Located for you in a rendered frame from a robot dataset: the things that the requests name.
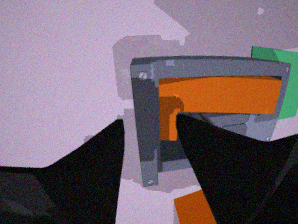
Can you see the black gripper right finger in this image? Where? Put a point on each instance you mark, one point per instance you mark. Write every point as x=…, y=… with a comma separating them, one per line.
x=237, y=174

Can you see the orange l-shaped part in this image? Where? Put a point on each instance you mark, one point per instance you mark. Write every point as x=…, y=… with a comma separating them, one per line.
x=217, y=94

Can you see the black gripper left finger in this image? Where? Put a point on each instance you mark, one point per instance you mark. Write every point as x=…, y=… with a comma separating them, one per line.
x=81, y=188

